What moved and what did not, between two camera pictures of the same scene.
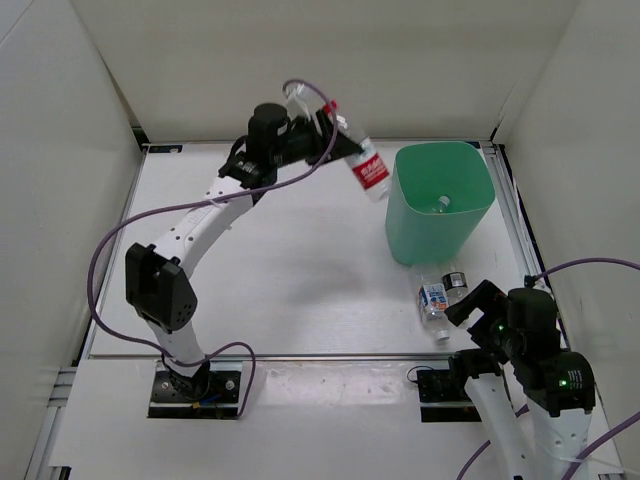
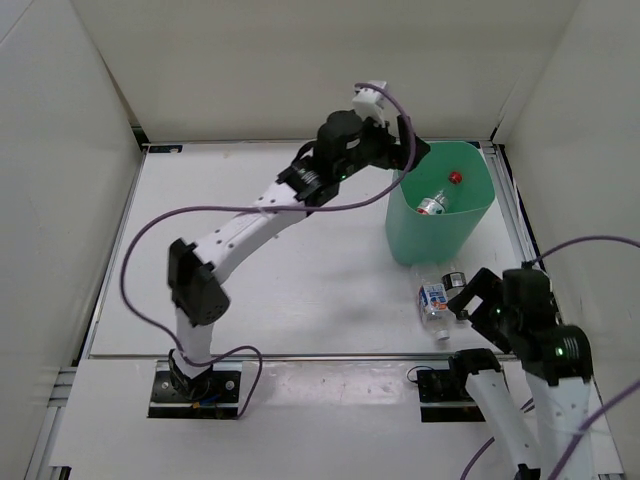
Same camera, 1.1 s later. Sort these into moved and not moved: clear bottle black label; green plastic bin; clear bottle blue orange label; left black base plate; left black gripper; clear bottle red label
Moved: clear bottle red label; left black gripper
Not moved: green plastic bin; clear bottle black label; clear bottle blue orange label; left black base plate
